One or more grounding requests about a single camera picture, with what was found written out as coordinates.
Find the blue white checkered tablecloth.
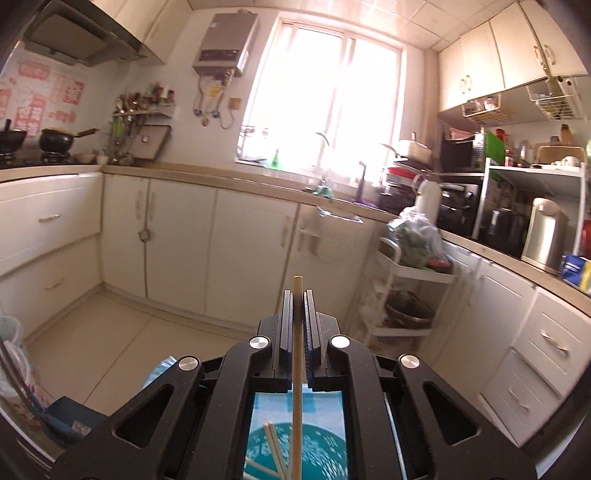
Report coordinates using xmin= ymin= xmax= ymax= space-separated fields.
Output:
xmin=140 ymin=354 xmax=408 ymax=480

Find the white rolling storage cart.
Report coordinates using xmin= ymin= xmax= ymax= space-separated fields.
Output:
xmin=356 ymin=237 xmax=457 ymax=344

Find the teal perforated plastic bucket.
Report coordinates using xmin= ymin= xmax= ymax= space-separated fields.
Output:
xmin=243 ymin=422 xmax=349 ymax=480

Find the plastic bag of vegetables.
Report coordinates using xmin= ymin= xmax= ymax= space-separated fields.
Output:
xmin=387 ymin=206 xmax=452 ymax=273

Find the white thermos jug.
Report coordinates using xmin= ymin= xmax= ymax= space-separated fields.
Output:
xmin=415 ymin=180 xmax=442 ymax=225

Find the blue dustpan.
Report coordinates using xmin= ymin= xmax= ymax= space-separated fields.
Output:
xmin=41 ymin=396 xmax=107 ymax=448

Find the black microwave oven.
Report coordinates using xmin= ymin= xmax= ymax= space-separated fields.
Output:
xmin=440 ymin=133 xmax=485 ymax=173

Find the white electric kettle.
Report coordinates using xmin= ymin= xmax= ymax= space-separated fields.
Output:
xmin=521 ymin=197 xmax=569 ymax=274

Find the grey gas water heater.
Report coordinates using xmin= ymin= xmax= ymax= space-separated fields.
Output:
xmin=192 ymin=10 xmax=259 ymax=77

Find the black frying pan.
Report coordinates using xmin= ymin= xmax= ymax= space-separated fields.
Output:
xmin=39 ymin=128 xmax=99 ymax=154

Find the white countertop shelf rack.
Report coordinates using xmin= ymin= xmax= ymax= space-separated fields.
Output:
xmin=471 ymin=158 xmax=590 ymax=254

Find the black wok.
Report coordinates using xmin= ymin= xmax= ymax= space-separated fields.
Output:
xmin=0 ymin=119 xmax=27 ymax=156

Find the black range hood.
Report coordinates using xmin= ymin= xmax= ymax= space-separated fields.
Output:
xmin=22 ymin=1 xmax=145 ymax=67

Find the wall utensil rack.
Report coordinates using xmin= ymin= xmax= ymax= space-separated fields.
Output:
xmin=108 ymin=81 xmax=175 ymax=165

